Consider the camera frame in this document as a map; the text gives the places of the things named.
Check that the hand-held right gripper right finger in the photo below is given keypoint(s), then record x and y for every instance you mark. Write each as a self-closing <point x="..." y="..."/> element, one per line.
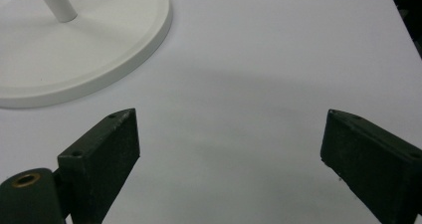
<point x="371" y="164"/>

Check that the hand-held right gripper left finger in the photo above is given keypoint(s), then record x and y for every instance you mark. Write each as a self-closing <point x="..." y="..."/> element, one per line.
<point x="99" y="164"/>

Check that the white round stand base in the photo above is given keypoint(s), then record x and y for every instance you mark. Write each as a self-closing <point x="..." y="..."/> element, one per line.
<point x="76" y="58"/>

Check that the white stand pole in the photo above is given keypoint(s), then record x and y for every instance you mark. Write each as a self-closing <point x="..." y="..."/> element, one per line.
<point x="58" y="1"/>

